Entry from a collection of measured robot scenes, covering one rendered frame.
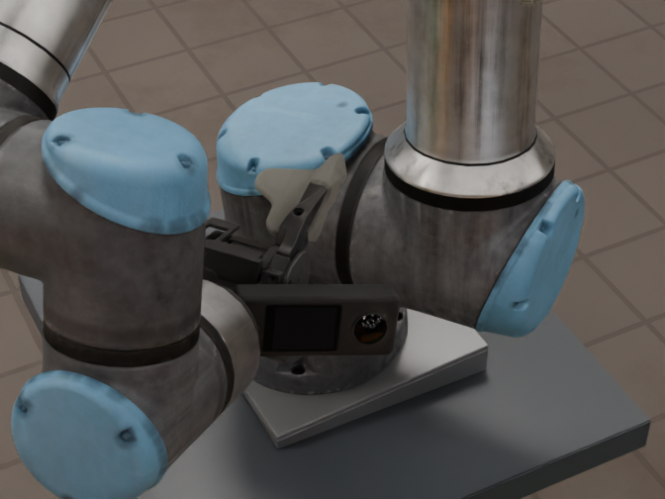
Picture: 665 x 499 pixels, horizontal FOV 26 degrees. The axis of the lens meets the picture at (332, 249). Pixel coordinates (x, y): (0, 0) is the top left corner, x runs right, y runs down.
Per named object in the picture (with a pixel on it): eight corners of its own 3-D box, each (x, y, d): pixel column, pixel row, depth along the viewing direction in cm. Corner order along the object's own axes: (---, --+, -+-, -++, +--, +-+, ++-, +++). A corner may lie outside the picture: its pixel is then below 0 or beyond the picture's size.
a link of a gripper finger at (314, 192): (306, 170, 104) (258, 269, 100) (326, 175, 103) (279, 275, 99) (314, 207, 108) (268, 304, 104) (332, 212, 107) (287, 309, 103)
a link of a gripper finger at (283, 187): (278, 117, 108) (230, 214, 104) (351, 136, 107) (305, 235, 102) (284, 142, 111) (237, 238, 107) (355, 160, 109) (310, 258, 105)
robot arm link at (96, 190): (-27, 120, 78) (-25, 326, 83) (149, 170, 73) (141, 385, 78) (81, 84, 86) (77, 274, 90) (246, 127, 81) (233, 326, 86)
